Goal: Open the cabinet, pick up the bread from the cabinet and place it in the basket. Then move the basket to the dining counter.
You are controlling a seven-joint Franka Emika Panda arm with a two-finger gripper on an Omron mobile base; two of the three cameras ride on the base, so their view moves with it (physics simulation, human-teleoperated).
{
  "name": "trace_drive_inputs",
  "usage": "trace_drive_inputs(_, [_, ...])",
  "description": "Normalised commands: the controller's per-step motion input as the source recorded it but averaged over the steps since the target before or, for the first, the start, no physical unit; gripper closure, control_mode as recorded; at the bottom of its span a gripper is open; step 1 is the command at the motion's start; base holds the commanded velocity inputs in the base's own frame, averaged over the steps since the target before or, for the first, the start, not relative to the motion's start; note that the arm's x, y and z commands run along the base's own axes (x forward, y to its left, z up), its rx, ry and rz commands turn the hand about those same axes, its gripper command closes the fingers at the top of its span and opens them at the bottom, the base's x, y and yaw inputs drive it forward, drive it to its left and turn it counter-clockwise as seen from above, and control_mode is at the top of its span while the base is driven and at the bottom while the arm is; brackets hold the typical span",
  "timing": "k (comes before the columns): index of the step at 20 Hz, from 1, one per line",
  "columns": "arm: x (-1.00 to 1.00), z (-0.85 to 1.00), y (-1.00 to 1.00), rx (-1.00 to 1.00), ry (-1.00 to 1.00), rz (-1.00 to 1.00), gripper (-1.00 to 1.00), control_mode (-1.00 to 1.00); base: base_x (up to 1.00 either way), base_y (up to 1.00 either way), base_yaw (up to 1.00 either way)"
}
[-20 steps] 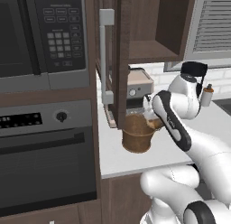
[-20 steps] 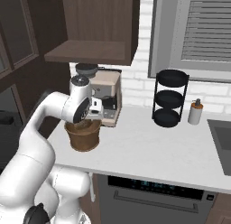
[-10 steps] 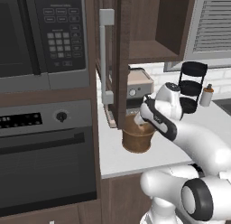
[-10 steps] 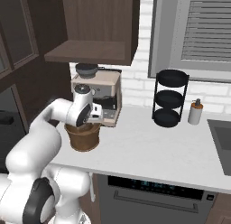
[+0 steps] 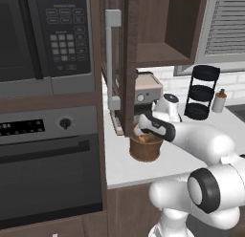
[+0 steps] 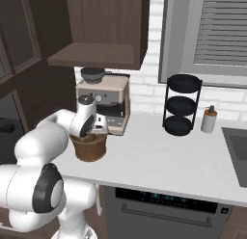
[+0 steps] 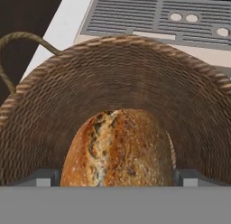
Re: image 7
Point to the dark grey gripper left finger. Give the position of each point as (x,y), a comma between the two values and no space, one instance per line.
(45,177)

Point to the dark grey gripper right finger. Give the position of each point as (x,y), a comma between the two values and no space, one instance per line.
(189,177)

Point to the brown crusty bread loaf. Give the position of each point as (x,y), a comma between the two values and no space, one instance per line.
(120,149)

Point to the brown woven wicker basket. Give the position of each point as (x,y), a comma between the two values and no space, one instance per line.
(120,80)

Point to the grey grated appliance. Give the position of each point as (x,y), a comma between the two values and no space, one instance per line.
(168,23)

